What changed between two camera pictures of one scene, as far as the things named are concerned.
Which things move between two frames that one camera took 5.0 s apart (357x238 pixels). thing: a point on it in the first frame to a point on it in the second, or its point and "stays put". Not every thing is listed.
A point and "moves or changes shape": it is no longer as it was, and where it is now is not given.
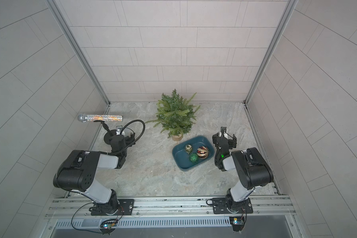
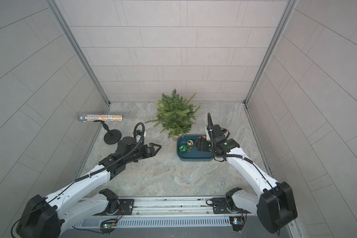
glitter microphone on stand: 83,117 stays put
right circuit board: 237,222 stays put
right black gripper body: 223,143 to 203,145
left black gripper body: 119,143 to 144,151
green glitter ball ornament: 194,157 to 183,148
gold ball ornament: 188,148 moves or changes shape
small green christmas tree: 175,115 stays put
